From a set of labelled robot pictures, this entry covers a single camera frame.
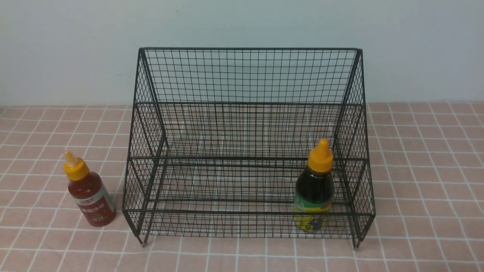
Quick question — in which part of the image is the black wire mesh shelf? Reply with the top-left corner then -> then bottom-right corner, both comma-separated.
122,48 -> 376,248

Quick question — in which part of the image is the red sauce bottle yellow cap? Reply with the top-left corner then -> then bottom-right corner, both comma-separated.
63,150 -> 116,227

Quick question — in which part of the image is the dark sauce bottle yellow cap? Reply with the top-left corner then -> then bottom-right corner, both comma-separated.
292,138 -> 334,233

